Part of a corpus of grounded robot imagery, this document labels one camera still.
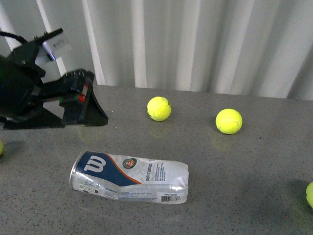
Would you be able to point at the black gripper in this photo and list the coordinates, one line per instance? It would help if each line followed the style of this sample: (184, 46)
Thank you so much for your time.
(75, 94)

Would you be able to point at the crushed clear tennis ball can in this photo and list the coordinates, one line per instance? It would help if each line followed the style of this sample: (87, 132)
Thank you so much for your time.
(132, 179)

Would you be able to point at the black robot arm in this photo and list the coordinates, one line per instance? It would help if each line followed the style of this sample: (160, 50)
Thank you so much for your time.
(28, 103)

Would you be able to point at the tennis ball far left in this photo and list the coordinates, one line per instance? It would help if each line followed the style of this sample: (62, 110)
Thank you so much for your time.
(1, 147)

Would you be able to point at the tennis ball centre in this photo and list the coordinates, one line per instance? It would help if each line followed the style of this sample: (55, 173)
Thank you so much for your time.
(159, 108)

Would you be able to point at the tennis ball with black logo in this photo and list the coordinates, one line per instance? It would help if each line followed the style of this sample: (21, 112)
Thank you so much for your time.
(229, 121)

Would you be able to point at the tennis ball far right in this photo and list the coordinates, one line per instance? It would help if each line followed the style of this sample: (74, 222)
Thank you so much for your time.
(309, 194)

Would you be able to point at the white pleated curtain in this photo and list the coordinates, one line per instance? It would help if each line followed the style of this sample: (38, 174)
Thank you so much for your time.
(249, 47)

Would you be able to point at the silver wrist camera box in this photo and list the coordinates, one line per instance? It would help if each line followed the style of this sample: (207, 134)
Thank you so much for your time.
(52, 46)

